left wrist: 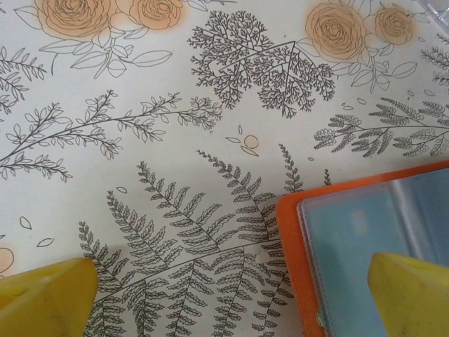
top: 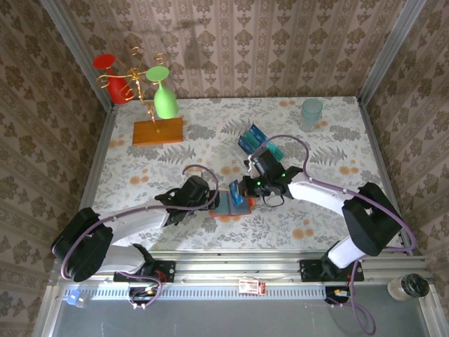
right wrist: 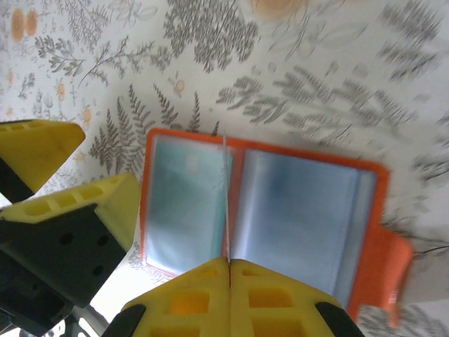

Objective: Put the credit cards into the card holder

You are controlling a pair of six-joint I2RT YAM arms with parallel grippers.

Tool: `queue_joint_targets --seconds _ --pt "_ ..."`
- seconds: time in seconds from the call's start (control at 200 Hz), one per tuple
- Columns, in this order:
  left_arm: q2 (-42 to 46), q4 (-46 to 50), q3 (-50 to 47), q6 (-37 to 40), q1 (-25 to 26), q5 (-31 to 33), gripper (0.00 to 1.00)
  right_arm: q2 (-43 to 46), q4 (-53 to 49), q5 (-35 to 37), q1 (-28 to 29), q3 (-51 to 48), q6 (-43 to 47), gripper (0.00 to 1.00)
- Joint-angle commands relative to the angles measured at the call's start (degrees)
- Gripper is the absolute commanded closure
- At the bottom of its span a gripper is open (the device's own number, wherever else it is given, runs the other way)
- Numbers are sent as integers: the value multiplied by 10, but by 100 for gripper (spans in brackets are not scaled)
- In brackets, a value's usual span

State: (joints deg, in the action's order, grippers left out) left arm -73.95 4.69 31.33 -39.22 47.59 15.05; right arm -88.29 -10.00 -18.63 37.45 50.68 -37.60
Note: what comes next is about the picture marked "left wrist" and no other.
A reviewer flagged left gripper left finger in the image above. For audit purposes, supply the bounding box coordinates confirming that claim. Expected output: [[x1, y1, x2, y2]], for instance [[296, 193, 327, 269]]
[[0, 257, 99, 337]]

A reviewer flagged clear acrylic card stand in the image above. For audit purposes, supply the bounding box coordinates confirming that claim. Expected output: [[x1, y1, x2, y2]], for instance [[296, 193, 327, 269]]
[[415, 0, 449, 24]]

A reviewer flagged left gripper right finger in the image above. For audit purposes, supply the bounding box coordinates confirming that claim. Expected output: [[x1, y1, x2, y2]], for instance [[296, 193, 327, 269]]
[[367, 251, 449, 337]]

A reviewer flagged orange card holder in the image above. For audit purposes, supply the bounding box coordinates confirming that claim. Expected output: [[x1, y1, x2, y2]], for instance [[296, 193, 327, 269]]
[[275, 160, 449, 337]]

